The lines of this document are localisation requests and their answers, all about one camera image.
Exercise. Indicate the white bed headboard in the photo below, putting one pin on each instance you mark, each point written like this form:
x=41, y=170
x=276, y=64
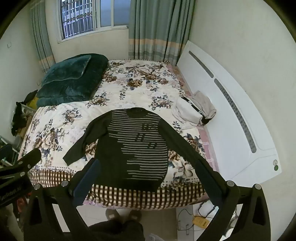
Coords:
x=222, y=111

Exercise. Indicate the barred window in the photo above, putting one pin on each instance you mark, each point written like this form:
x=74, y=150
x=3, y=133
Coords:
x=92, y=16

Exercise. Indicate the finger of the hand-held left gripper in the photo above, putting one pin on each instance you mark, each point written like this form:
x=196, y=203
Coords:
x=5, y=151
x=27, y=160

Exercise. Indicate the yellow floor device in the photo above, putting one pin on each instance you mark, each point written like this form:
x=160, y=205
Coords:
x=200, y=222

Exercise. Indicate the beige cloth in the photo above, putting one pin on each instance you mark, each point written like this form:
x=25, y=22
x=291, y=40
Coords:
x=205, y=103

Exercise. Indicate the pink checked bed sheet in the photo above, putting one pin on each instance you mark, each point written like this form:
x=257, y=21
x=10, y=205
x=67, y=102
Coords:
x=209, y=148

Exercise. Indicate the white rack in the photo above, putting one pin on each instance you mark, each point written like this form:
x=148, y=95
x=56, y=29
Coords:
x=27, y=112

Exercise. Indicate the dark clothing pile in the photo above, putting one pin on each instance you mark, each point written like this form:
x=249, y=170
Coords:
x=18, y=118

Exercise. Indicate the person's dark trousers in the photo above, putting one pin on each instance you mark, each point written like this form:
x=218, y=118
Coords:
x=118, y=231

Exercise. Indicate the white folded cloth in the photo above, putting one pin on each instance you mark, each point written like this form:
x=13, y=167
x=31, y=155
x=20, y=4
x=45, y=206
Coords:
x=186, y=113

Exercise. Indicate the green velvet pillow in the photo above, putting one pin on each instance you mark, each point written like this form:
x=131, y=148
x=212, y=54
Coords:
x=67, y=68

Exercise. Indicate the grey slipper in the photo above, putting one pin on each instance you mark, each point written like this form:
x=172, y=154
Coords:
x=134, y=215
x=112, y=214

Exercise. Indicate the wide green striped curtain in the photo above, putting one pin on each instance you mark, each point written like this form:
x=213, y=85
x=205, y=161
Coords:
x=159, y=30

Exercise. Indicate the floral bed quilt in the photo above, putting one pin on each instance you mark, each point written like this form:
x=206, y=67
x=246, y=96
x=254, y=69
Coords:
x=143, y=92

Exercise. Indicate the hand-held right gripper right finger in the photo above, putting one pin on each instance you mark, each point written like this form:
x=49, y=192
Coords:
x=209, y=183

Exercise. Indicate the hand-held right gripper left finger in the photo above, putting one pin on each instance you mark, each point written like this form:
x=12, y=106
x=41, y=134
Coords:
x=86, y=180

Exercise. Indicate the narrow green striped curtain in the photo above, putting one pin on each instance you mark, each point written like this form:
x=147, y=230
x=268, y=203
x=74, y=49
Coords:
x=42, y=39

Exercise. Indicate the green velvet blanket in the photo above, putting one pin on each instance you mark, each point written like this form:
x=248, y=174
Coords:
x=78, y=90

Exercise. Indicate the dark green cloth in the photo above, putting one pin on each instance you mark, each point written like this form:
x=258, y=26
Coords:
x=138, y=150

